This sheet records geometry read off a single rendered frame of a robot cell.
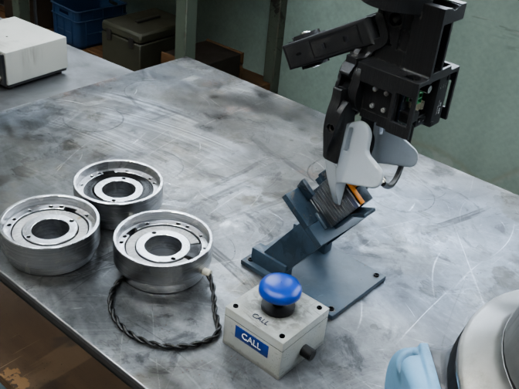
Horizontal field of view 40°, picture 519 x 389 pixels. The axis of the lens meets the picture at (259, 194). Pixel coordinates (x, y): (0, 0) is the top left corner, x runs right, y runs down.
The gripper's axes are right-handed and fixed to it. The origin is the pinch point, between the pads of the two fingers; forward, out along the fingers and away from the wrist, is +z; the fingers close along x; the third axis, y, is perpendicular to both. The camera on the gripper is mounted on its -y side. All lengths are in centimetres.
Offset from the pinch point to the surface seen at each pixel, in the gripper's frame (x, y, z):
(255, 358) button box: -15.4, 2.8, 12.0
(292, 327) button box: -13.1, 4.8, 8.3
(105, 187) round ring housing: -8.8, -28.0, 10.4
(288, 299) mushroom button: -12.8, 3.7, 5.8
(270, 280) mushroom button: -12.4, 1.2, 5.3
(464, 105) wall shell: 148, -52, 51
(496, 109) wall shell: 149, -41, 49
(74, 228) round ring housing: -17.1, -22.6, 9.8
